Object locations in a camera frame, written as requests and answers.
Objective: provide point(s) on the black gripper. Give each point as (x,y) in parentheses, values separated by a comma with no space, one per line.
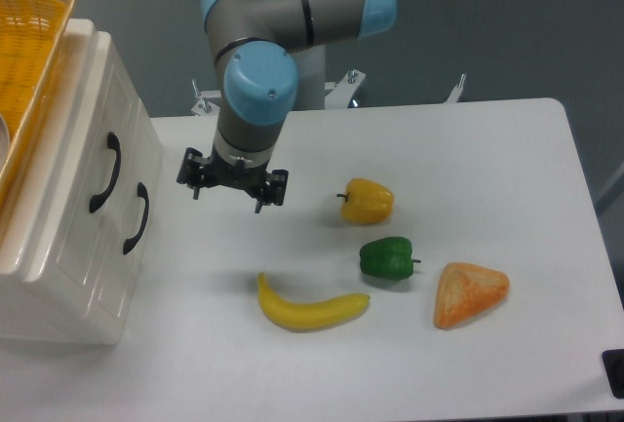
(197,172)

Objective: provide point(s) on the orange triangular toy bread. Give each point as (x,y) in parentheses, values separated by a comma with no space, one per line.
(465,291)

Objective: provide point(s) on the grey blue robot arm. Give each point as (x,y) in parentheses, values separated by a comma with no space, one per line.
(253,43)

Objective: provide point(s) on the white drawer cabinet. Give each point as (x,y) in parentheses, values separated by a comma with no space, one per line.
(54,308)

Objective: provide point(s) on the yellow toy bell pepper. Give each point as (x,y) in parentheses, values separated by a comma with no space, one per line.
(366,202)

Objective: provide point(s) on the yellow toy banana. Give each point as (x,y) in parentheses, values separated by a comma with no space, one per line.
(309,316)

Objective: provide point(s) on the green toy bell pepper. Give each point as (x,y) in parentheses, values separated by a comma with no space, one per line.
(388,258)

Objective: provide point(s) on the metal bowl rim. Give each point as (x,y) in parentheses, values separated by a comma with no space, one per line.
(5,142)

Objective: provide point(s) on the yellow woven basket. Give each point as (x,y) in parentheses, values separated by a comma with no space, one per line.
(31,32)

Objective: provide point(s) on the black corner device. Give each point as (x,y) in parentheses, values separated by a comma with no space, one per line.
(613,361)

